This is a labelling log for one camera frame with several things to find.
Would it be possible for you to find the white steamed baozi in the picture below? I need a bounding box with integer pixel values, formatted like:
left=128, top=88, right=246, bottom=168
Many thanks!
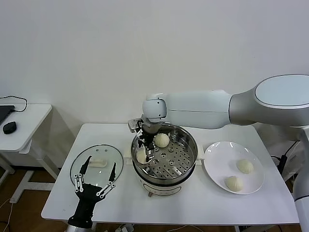
left=154, top=133, right=170, bottom=148
left=135, top=149, right=148, bottom=164
left=236, top=159, right=254, bottom=174
left=225, top=175, right=244, bottom=193

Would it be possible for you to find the black hanging cable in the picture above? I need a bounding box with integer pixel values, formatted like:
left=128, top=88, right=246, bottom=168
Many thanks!
left=283, top=140, right=299, bottom=158

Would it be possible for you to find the white floor cable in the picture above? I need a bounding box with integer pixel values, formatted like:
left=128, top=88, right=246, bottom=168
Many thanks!
left=0, top=198, right=14, bottom=232

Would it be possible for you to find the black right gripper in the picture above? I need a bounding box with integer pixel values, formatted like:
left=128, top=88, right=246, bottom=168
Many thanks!
left=137, top=127, right=155, bottom=165

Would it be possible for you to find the black computer mouse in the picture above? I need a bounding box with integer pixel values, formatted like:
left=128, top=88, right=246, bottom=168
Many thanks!
left=2, top=121, right=17, bottom=134

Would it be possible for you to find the white side table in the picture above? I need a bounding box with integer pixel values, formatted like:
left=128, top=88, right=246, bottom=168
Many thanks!
left=0, top=104, right=61, bottom=203

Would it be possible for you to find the white oval plate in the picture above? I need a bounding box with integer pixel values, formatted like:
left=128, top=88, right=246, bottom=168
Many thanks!
left=203, top=141, right=265, bottom=195

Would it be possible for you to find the black power adapter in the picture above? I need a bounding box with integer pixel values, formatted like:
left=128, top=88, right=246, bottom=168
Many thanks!
left=270, top=154, right=288, bottom=174

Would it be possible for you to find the steel steamer pot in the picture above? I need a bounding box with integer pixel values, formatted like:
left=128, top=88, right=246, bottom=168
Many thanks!
left=123, top=142, right=205, bottom=198

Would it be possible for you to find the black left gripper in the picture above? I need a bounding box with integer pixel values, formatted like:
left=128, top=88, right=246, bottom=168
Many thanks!
left=68, top=156, right=117, bottom=224

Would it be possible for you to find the perforated steel steamer basket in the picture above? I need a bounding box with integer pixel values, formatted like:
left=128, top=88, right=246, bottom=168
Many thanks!
left=131, top=123, right=198, bottom=182

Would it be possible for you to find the dark laptop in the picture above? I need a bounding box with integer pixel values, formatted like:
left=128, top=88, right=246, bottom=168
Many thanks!
left=0, top=105, right=15, bottom=123

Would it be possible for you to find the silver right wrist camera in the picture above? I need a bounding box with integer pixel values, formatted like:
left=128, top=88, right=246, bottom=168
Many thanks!
left=127, top=117, right=143, bottom=133

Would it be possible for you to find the round glass pot lid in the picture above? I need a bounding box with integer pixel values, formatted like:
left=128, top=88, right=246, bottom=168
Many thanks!
left=70, top=144, right=124, bottom=193

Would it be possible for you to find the black laptop cable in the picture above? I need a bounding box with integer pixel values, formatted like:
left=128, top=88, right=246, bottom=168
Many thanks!
left=0, top=96, right=28, bottom=113

